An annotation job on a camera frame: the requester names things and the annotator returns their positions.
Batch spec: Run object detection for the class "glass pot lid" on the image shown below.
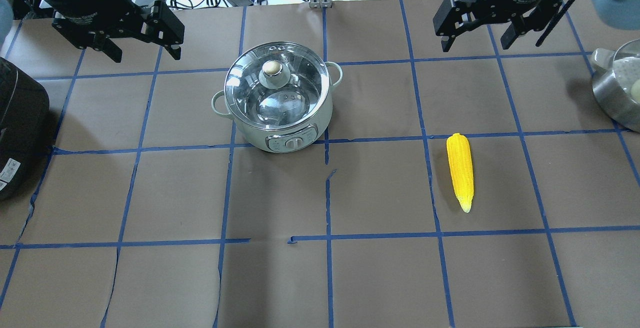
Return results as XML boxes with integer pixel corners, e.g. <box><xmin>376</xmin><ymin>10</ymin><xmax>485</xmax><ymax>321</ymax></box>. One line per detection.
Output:
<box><xmin>221</xmin><ymin>41</ymin><xmax>336</xmax><ymax>130</ymax></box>

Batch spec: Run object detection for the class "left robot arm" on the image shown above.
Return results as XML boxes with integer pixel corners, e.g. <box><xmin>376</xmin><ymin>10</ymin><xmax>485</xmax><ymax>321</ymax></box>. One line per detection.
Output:
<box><xmin>1</xmin><ymin>0</ymin><xmax>185</xmax><ymax>62</ymax></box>

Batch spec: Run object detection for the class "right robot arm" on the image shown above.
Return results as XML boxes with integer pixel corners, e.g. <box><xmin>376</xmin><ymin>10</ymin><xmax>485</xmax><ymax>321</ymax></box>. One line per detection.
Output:
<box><xmin>433</xmin><ymin>0</ymin><xmax>639</xmax><ymax>52</ymax></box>

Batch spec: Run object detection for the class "yellow corn cob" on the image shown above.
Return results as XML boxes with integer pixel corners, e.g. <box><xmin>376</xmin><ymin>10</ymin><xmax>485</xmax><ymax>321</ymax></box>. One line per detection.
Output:
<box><xmin>446</xmin><ymin>133</ymin><xmax>475</xmax><ymax>214</ymax></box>

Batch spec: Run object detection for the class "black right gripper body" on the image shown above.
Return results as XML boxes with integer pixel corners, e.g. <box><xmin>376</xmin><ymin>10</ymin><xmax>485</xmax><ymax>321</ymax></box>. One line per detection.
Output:
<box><xmin>433</xmin><ymin>0</ymin><xmax>564</xmax><ymax>35</ymax></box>

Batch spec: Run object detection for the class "black rice cooker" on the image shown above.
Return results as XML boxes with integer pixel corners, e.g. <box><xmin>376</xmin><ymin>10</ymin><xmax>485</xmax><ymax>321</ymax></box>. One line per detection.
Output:
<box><xmin>0</xmin><ymin>58</ymin><xmax>50</xmax><ymax>201</ymax></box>

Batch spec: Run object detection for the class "green electric cooking pot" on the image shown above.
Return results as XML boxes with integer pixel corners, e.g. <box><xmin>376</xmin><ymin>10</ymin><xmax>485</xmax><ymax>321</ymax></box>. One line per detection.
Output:
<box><xmin>210</xmin><ymin>41</ymin><xmax>344</xmax><ymax>153</ymax></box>

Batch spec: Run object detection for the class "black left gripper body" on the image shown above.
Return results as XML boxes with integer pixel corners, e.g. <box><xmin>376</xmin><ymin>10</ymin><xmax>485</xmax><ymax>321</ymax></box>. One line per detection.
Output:
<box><xmin>52</xmin><ymin>0</ymin><xmax>167</xmax><ymax>49</ymax></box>

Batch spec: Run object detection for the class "white steamed bun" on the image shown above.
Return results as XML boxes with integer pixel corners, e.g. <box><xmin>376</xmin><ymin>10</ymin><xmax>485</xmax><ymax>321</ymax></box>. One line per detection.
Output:
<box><xmin>628</xmin><ymin>79</ymin><xmax>640</xmax><ymax>102</ymax></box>

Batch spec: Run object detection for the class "steel steamer pot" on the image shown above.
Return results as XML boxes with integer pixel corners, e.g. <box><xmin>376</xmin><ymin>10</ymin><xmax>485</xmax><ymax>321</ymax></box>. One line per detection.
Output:
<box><xmin>590</xmin><ymin>39</ymin><xmax>640</xmax><ymax>132</ymax></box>

